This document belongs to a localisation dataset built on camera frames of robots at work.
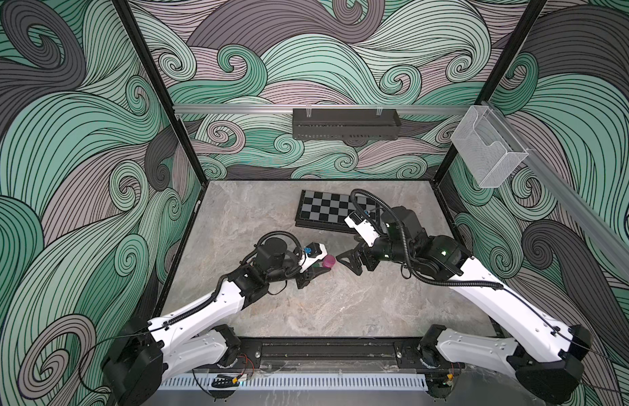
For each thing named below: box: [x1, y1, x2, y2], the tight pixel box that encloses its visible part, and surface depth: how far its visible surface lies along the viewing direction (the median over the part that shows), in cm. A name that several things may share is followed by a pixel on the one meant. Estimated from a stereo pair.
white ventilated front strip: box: [159, 373, 427, 392], surface depth 71 cm
